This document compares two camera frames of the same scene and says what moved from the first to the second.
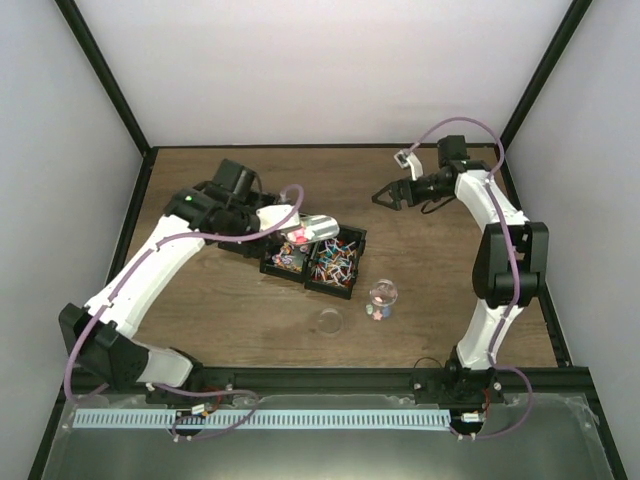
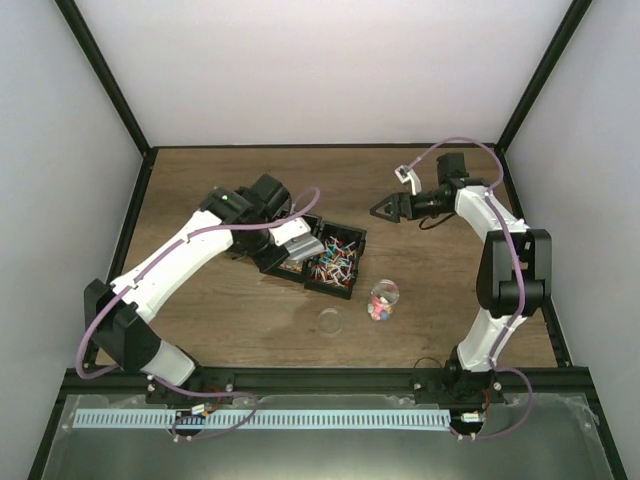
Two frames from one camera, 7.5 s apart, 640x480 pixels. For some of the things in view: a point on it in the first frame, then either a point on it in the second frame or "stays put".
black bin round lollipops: (332, 263) stays put
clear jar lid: (330, 320) stays put
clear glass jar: (383, 293) stays put
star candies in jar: (379, 315) stays put
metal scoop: (313, 228) to (303, 247)
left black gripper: (266, 243) to (264, 264)
